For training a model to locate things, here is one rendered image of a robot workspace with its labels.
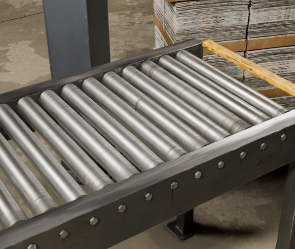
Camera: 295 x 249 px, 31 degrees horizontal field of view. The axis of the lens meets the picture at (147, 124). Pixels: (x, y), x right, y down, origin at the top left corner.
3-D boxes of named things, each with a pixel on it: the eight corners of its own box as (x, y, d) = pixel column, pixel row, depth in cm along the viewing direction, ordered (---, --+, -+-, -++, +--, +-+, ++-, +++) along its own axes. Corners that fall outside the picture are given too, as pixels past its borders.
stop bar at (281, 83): (209, 44, 169) (209, 38, 168) (315, 101, 139) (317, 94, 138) (201, 46, 168) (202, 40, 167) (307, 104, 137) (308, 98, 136)
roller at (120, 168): (55, 101, 150) (53, 85, 147) (147, 190, 117) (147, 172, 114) (38, 106, 148) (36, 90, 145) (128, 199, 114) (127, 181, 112)
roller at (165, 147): (77, 81, 151) (83, 94, 154) (175, 164, 118) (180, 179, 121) (92, 72, 152) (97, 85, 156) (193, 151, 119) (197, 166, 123)
